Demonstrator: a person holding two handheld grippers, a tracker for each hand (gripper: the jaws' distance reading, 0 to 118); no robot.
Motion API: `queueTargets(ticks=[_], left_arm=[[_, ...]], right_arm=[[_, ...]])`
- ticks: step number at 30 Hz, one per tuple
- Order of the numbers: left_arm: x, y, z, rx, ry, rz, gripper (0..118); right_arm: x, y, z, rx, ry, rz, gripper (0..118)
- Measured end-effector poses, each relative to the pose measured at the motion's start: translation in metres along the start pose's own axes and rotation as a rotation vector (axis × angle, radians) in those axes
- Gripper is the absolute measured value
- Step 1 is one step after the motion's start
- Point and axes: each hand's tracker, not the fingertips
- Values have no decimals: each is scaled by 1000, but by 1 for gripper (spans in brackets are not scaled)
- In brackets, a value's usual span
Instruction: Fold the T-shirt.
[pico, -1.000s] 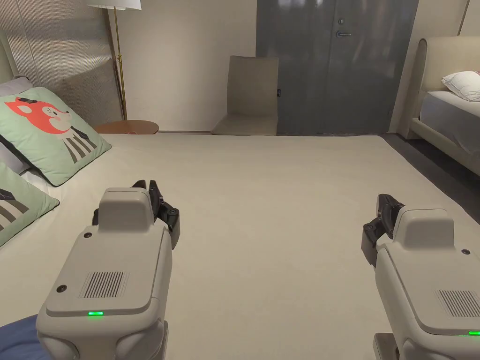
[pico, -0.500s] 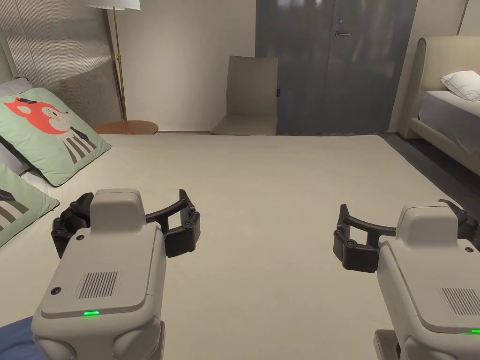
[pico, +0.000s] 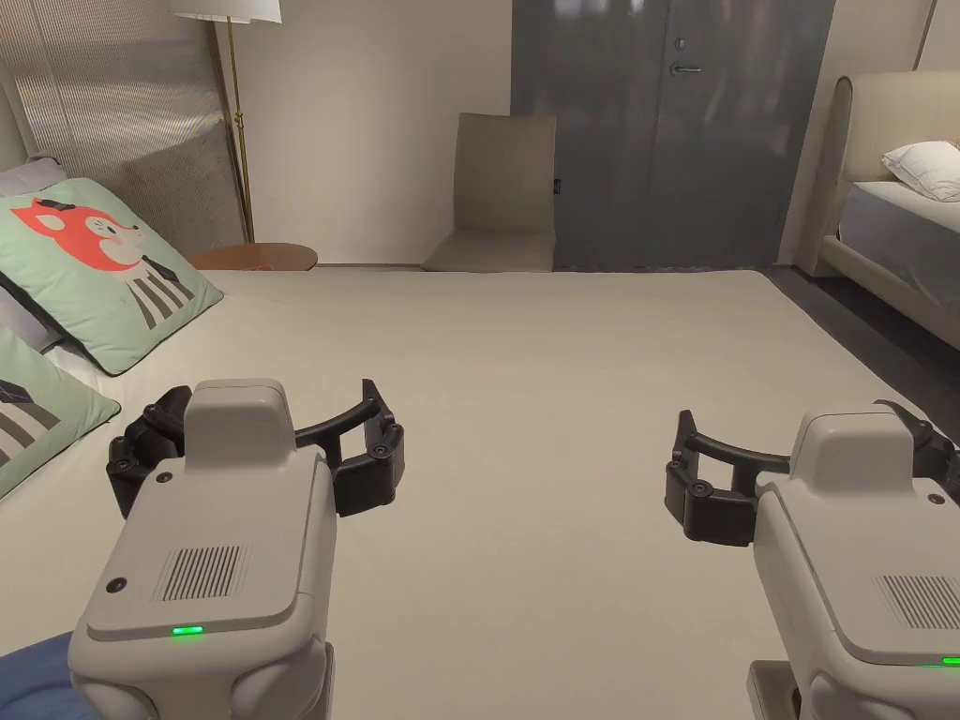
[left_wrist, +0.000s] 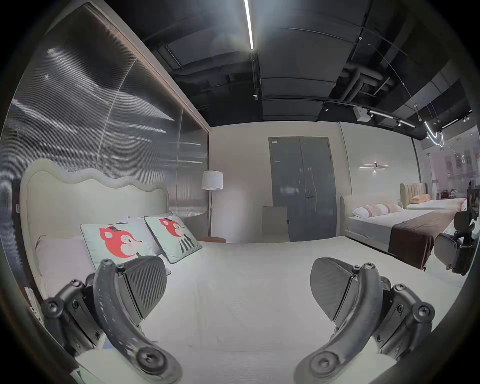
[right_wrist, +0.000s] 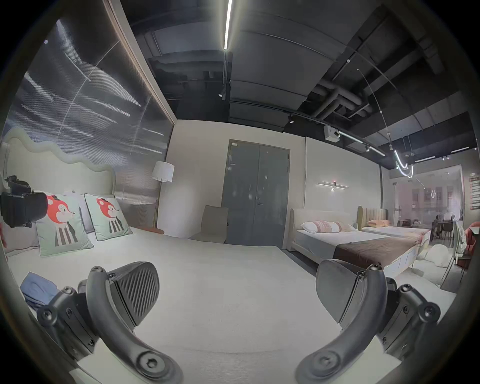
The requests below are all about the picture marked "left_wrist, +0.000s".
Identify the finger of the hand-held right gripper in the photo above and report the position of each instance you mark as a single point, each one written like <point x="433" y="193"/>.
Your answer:
<point x="464" y="222"/>
<point x="447" y="250"/>

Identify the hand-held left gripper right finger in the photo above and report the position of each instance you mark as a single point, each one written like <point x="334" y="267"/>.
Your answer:
<point x="360" y="307"/>

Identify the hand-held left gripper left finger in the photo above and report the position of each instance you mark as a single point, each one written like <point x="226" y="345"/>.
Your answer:
<point x="112" y="307"/>

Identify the brown bed blanket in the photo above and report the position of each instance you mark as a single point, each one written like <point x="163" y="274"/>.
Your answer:
<point x="416" y="236"/>

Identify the bed with ribbed headboard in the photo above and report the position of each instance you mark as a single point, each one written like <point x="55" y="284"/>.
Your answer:
<point x="435" y="204"/>

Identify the large fox print cushion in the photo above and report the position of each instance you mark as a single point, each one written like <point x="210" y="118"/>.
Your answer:
<point x="120" y="240"/>

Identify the bed with grey sheet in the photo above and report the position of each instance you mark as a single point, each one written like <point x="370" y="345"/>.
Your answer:
<point x="369" y="227"/>

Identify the pink striped white pillow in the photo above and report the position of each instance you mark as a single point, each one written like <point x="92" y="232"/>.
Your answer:
<point x="371" y="210"/>

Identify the small fox print cushion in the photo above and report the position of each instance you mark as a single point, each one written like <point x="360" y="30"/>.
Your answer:
<point x="176" y="236"/>

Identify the cream padded wavy headboard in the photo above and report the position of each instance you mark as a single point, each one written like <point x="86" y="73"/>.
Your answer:
<point x="75" y="202"/>

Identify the bed with white sheet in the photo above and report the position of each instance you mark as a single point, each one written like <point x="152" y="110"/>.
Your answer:
<point x="243" y="292"/>

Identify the beige chair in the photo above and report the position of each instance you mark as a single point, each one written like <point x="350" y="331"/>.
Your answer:
<point x="275" y="224"/>

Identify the round brown side table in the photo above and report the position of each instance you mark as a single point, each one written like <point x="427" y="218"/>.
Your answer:
<point x="212" y="239"/>

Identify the grey double door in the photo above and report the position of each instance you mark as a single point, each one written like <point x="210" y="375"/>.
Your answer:
<point x="302" y="187"/>

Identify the floor lamp with white shade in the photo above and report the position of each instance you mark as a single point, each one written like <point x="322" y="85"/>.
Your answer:
<point x="212" y="180"/>

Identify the wall lamp bar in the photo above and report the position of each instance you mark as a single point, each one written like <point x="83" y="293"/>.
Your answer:
<point x="374" y="166"/>

